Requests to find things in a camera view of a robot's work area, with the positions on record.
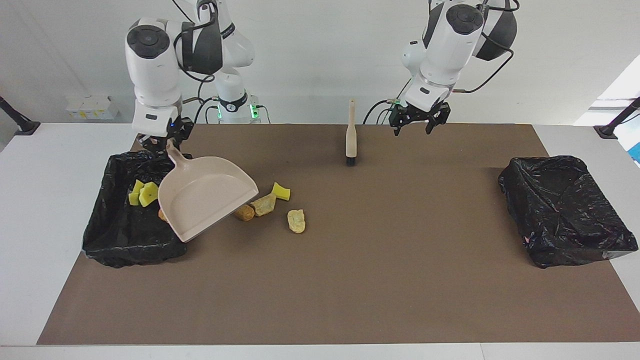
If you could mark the yellowish beige bread chunk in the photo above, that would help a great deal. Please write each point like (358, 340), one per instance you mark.
(296, 221)

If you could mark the beige plastic dustpan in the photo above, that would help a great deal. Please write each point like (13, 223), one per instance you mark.
(200, 200)

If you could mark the beige orange bread chunk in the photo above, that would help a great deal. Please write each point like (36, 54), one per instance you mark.
(162, 215)

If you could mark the blue and white object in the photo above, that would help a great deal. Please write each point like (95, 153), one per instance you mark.
(636, 152)

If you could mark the black camera stand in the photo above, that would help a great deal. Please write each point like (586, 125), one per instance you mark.
(25, 127)
(607, 131)

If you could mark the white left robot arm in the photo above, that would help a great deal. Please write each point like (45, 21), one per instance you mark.
(445, 50)

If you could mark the silver box with green light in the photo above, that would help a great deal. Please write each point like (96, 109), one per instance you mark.
(254, 107)
(398, 111)

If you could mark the bin wrapped in black bag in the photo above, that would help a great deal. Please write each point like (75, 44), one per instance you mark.
(565, 210)

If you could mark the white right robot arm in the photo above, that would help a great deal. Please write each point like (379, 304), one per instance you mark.
(150, 70)

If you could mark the yellow and green sponge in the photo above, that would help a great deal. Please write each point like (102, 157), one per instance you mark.
(148, 196)

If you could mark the brown table mat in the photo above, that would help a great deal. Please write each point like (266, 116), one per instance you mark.
(300, 310)

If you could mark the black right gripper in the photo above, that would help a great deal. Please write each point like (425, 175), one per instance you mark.
(182, 131)

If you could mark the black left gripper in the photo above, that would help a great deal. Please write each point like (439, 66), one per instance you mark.
(420, 114)

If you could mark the brown bread roll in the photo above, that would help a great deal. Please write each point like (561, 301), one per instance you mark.
(246, 213)

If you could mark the pale beige bread chunk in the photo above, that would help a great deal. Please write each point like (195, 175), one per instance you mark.
(263, 205)

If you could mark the white box with yellow labels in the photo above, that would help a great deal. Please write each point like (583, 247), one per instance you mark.
(92, 107)

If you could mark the beige hand brush black bristles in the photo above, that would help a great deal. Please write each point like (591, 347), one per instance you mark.
(351, 140)

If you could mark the notched yellow sponge piece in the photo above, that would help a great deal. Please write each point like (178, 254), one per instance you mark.
(134, 196)

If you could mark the small yellow sponge piece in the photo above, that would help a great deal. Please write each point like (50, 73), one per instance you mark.
(281, 192)

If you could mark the open bin with black bag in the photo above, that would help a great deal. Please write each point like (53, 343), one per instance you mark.
(115, 235)

